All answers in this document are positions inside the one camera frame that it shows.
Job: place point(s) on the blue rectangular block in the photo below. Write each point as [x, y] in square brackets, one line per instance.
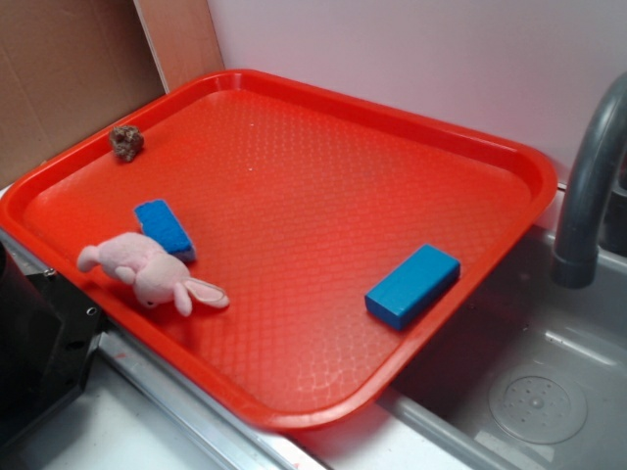
[412, 287]

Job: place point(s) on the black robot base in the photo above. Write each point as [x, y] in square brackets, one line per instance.
[49, 333]

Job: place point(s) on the red plastic tray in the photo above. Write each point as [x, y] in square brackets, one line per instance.
[298, 201]

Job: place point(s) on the blue sponge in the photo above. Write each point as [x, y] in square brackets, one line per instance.
[158, 222]

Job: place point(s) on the pink plush bunny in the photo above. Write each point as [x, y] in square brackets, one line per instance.
[155, 276]

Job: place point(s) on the brown crumbly ball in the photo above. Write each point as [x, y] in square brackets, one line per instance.
[126, 142]

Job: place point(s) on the light wooden board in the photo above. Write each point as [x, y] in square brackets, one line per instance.
[182, 39]

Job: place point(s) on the grey sink basin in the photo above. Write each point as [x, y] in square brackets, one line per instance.
[526, 375]

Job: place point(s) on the grey faucet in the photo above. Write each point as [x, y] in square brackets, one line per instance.
[593, 211]

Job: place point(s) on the brown cardboard panel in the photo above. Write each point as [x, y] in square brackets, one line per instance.
[68, 69]

